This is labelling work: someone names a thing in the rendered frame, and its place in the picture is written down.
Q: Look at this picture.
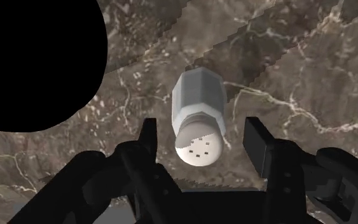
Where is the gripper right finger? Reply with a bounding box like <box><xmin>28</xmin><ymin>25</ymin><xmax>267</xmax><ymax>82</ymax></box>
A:
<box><xmin>242</xmin><ymin>116</ymin><xmax>358</xmax><ymax>224</ymax></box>

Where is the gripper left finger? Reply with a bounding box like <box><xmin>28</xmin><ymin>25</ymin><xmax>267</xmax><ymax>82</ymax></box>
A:
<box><xmin>7</xmin><ymin>117</ymin><xmax>183</xmax><ymax>224</ymax></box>

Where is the white salt shaker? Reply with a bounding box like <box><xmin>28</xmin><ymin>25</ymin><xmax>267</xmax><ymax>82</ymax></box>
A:
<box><xmin>171</xmin><ymin>66</ymin><xmax>228</xmax><ymax>167</ymax></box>

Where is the black round object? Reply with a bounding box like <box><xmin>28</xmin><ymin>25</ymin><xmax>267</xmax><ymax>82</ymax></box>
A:
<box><xmin>0</xmin><ymin>0</ymin><xmax>109</xmax><ymax>133</ymax></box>

